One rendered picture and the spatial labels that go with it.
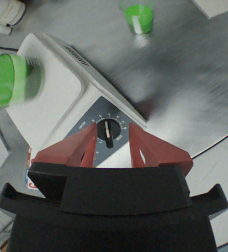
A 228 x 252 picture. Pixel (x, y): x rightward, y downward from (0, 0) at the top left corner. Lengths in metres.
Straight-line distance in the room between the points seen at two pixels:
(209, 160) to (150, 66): 0.19
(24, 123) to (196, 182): 0.30
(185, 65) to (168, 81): 0.04
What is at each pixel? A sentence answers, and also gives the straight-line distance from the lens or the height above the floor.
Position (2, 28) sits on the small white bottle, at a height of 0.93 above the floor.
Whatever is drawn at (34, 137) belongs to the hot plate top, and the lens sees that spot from 0.18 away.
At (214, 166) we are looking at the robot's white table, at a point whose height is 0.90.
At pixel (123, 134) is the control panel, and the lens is 0.17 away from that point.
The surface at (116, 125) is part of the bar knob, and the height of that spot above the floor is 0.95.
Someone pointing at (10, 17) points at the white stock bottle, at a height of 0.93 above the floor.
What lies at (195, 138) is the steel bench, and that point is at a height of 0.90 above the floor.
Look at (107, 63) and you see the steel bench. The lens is 0.21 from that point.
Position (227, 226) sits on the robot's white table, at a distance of 0.50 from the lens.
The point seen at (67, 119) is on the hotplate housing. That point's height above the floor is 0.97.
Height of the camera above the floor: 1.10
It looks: 68 degrees down
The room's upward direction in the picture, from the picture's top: 134 degrees counter-clockwise
